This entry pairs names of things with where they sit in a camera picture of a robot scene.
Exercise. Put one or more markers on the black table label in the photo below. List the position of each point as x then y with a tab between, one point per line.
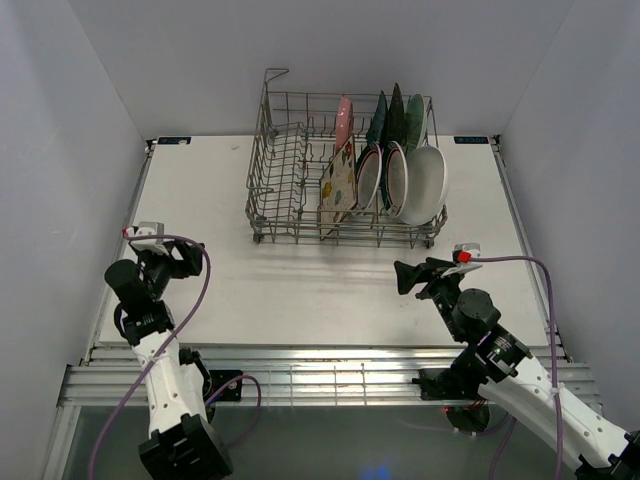
471	140
173	140

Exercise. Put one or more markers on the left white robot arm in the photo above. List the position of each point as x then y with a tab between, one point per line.
181	443

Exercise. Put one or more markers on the cream floral square plate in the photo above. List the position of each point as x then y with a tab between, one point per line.
338	190

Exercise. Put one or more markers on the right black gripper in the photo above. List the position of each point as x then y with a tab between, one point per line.
431	270

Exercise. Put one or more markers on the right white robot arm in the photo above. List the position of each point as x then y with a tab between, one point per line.
495	365

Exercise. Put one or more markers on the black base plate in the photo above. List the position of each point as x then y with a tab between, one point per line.
226	386
449	384

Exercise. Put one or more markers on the pale green plate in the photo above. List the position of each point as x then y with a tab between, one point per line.
416	122

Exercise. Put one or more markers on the right black table label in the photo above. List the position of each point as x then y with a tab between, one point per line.
471	140

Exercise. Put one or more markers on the aluminium rail frame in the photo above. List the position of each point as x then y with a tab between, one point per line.
321	324

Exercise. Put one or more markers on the grey wire dish rack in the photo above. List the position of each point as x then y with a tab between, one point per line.
293	146

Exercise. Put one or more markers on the pink dotted scalloped plate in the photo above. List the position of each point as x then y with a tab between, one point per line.
344	123

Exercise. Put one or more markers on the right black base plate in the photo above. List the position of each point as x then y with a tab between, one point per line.
449	384

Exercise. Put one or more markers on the black floral square plate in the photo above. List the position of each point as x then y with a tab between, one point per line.
394	128

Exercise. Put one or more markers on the teal square plate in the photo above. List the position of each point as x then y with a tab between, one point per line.
374	133

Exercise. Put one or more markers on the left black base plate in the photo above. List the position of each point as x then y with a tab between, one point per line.
226	386

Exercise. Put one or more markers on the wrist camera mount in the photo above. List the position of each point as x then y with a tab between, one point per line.
146	236
464	259

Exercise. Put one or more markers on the round plate teal red rim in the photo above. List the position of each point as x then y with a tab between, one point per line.
394	182

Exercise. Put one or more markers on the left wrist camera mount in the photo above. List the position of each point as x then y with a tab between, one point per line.
146	236

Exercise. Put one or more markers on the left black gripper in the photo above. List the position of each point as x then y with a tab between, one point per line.
191	264

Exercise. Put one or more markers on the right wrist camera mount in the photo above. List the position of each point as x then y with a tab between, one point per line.
464	259

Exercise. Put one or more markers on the left black table label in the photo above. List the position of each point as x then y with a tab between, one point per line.
173	140

